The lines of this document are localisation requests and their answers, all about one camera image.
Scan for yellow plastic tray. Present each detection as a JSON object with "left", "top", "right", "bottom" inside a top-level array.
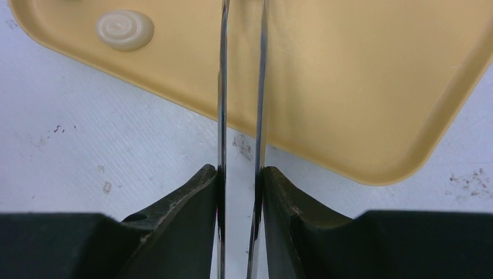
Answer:
[{"left": 9, "top": 1, "right": 492, "bottom": 185}]

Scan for white swirl chocolate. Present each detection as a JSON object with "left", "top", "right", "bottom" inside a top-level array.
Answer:
[{"left": 95, "top": 9, "right": 155, "bottom": 52}]

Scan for metal serving tongs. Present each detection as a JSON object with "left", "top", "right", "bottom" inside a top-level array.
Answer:
[{"left": 216, "top": 0, "right": 269, "bottom": 279}]

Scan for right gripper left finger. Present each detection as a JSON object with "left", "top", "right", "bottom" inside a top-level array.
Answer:
[{"left": 1, "top": 164, "right": 217, "bottom": 278}]

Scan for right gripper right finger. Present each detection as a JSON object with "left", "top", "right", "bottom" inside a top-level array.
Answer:
[{"left": 263, "top": 167, "right": 492, "bottom": 278}]

